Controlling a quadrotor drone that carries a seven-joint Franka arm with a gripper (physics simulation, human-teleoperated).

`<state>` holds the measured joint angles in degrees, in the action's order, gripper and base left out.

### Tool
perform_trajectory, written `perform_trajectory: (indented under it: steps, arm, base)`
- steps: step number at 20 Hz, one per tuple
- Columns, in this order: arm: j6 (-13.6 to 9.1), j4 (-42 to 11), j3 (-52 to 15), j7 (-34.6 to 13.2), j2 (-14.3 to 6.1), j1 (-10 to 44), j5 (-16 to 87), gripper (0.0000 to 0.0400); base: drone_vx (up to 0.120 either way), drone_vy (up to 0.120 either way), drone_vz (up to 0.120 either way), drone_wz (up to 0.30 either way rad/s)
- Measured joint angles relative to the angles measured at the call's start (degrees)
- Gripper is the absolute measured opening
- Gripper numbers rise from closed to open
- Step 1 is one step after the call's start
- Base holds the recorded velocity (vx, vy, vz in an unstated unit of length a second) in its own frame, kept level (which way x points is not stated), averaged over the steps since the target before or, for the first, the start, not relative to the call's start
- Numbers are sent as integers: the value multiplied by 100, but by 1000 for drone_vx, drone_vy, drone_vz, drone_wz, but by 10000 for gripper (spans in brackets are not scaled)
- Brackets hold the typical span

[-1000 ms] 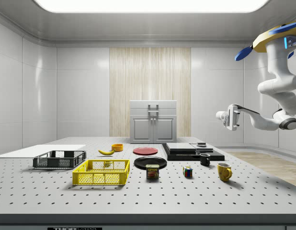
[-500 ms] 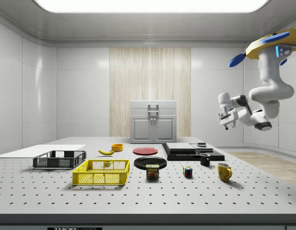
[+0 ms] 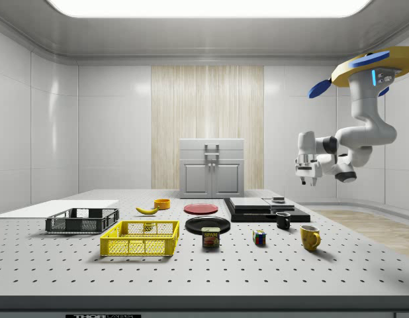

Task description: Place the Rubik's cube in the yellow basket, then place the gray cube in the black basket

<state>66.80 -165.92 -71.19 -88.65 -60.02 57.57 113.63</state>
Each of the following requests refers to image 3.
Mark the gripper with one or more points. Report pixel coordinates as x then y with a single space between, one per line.
309 169

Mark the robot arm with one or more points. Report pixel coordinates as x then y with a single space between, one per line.
365 109

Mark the black mug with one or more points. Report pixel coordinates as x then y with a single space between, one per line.
282 221

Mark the yellow mug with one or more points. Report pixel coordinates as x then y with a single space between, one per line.
308 238

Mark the black stove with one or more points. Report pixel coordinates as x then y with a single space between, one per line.
251 212

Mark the puzzle cube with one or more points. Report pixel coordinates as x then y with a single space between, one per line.
259 238

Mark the white cabinet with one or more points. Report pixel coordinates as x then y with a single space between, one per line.
211 172

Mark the red plate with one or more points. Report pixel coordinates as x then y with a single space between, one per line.
201 208

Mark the flat-sided can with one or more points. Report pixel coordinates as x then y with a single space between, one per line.
210 238

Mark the black plate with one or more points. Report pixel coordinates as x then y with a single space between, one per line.
198 224

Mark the yellow bowl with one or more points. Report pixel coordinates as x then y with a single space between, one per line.
162 204

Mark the banana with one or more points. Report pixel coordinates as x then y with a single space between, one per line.
146 210

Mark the yellow basket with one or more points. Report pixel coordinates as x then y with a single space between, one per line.
138 246

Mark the dark grey basket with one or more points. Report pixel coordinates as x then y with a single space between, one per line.
82 225

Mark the white board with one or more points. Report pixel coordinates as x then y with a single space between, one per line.
42 208

